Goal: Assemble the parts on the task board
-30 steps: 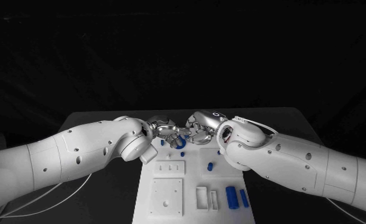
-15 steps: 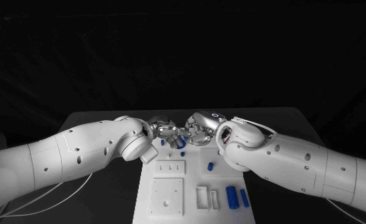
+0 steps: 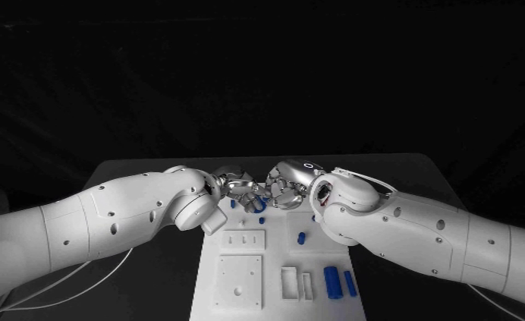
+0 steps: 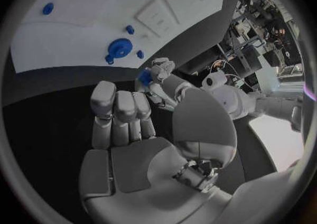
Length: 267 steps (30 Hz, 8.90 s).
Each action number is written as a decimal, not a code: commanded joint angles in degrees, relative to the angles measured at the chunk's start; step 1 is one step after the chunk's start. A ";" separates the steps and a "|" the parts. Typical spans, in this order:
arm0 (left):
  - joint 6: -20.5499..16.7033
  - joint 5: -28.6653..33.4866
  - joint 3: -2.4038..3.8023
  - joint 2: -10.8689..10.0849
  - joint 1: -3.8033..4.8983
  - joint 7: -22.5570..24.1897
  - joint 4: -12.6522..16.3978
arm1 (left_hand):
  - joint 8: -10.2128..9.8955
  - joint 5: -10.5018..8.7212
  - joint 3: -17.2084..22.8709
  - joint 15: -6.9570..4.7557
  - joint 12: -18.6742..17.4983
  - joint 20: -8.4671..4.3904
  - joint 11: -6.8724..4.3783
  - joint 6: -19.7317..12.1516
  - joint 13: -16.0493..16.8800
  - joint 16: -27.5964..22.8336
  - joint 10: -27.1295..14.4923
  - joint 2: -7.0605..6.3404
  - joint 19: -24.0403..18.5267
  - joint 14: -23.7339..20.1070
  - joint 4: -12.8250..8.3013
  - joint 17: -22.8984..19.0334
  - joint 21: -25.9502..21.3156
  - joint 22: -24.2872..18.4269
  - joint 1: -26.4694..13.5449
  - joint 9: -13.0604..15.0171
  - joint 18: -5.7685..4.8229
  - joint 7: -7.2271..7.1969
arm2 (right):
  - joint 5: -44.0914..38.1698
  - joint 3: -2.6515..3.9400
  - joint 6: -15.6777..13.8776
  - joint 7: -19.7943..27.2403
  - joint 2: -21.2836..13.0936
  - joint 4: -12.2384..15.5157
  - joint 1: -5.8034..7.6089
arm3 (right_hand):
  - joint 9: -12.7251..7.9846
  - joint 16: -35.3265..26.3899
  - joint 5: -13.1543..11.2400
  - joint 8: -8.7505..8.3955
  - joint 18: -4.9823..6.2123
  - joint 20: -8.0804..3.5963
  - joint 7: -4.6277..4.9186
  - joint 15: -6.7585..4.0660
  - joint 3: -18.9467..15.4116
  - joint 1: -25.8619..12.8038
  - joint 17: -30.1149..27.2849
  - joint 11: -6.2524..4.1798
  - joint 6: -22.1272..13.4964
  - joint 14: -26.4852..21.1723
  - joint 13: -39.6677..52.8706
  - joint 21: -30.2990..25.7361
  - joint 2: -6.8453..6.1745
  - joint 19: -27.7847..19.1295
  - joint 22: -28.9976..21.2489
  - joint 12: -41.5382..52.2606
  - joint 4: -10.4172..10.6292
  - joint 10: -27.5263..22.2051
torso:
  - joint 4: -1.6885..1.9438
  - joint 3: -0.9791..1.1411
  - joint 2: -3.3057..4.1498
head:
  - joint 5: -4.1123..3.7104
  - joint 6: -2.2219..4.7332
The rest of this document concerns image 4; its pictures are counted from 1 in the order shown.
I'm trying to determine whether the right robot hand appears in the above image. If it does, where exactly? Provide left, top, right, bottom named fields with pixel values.
left=78, top=80, right=238, bottom=224

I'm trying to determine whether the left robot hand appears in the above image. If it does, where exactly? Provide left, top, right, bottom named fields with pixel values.
left=150, top=57, right=177, bottom=88

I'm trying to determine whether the blue block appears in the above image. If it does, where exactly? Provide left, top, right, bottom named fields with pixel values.
left=137, top=69, right=153, bottom=87

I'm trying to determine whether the white task board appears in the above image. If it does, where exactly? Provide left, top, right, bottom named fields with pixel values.
left=10, top=0, right=227, bottom=74

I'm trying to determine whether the blue gear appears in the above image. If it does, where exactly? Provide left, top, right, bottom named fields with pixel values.
left=104, top=38, right=134, bottom=65

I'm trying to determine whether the workshop desk with equipment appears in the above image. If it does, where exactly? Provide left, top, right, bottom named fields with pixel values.
left=217, top=0, right=305, bottom=90

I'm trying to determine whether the blue round plug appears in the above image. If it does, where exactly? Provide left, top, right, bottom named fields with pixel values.
left=41, top=2, right=55, bottom=15

